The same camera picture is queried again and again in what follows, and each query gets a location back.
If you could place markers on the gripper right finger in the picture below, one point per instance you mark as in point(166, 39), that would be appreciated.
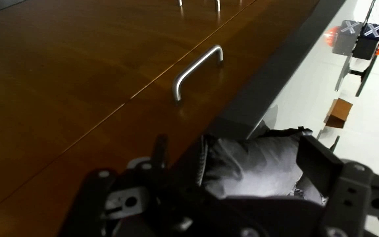
point(347, 194)

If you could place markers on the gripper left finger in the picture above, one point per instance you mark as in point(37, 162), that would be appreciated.
point(94, 197)

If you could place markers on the dark grey jacket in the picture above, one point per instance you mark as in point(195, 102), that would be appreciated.
point(255, 164)

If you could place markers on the brown wooden block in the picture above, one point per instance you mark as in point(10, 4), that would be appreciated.
point(339, 112)

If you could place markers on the wooden cabinet door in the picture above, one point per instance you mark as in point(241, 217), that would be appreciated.
point(51, 65)
point(163, 131)

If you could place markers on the brown wooden cabinet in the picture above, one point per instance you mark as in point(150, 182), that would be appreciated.
point(77, 82)

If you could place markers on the dark box on black stand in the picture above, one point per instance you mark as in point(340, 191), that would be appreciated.
point(367, 46)

